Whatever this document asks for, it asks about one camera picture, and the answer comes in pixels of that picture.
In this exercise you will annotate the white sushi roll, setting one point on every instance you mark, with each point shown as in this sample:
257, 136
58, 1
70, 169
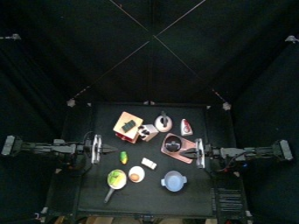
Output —
149, 163

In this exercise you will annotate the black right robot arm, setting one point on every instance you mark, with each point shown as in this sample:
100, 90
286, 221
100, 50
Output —
249, 152

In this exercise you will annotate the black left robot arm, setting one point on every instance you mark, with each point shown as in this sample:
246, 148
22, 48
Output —
44, 148

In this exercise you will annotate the wooden cutting board red base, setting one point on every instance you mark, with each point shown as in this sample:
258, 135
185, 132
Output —
122, 120

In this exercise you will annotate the black jar on coaster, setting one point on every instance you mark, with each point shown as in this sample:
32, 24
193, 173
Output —
186, 143

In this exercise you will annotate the toy corn cob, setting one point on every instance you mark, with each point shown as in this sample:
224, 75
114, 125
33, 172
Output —
124, 157

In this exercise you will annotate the toy pot with black lid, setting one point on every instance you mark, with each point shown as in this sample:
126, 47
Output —
173, 143

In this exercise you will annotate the white red toy iron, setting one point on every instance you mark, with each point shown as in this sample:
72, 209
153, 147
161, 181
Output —
186, 128

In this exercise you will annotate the green toy vegetable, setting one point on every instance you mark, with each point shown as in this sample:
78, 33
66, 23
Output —
116, 178

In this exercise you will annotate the blue toy pot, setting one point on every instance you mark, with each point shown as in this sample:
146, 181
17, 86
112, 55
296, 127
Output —
174, 181

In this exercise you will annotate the toy frying pan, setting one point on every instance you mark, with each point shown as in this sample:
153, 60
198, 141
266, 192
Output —
122, 183

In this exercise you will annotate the brown toy egg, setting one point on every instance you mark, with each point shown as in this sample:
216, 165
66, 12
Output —
136, 177

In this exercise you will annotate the white toy knife block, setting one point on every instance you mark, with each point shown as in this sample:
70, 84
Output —
152, 131

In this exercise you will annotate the white printed label sheet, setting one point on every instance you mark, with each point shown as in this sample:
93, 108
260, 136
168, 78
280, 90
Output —
230, 200

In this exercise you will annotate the metal frame corner bracket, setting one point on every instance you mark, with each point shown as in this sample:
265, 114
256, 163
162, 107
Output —
226, 106
72, 102

